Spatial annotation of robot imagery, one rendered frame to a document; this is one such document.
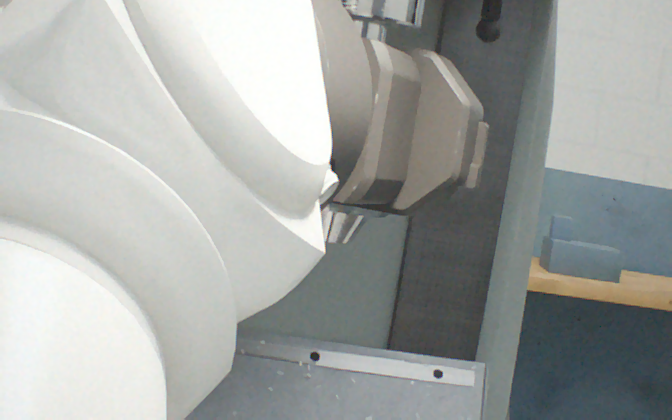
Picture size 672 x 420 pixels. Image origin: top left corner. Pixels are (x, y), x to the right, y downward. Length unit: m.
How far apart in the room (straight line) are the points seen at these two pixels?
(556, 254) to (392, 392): 3.36
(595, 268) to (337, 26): 3.90
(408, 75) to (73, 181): 0.24
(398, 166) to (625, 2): 4.53
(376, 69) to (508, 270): 0.51
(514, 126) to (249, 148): 0.69
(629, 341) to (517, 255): 4.09
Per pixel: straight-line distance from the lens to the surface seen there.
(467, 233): 0.89
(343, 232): 0.49
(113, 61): 0.20
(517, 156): 0.90
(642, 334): 5.02
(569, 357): 4.95
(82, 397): 0.18
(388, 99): 0.40
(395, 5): 0.49
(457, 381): 0.89
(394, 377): 0.89
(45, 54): 0.20
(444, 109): 0.44
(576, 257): 4.24
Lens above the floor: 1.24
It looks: 3 degrees down
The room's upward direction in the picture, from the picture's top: 9 degrees clockwise
